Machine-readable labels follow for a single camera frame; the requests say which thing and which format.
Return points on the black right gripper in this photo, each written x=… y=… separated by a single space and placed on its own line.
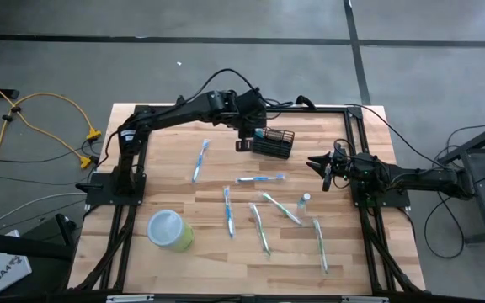
x=339 y=168

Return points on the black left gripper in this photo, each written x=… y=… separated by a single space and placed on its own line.
x=251 y=111

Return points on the small teal mouthwash bottle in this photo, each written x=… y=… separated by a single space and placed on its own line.
x=304 y=199
x=259 y=133

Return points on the green toothbrush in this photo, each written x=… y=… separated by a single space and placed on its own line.
x=260 y=228
x=321 y=246
x=281 y=208

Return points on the blue toothbrush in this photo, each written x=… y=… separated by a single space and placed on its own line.
x=228 y=212
x=261 y=179
x=200 y=161

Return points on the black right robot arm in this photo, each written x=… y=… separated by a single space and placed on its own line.
x=415 y=177

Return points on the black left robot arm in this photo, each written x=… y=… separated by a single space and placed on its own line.
x=175 y=113

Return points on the green plastic cup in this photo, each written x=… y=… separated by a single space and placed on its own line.
x=168 y=229

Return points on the black metal side table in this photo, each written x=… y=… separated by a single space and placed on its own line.
x=479 y=189

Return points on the black floor stand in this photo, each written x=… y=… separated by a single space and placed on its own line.
x=15 y=246

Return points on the black aluminium table frame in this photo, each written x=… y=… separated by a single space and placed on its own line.
x=326 y=110

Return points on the black frame clamp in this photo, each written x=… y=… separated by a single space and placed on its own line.
x=180 y=101
x=305 y=101

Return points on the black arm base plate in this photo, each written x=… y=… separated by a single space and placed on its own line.
x=394 y=201
x=99 y=195

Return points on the white metal bracket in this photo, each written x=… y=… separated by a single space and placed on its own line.
x=364 y=299
x=129 y=299

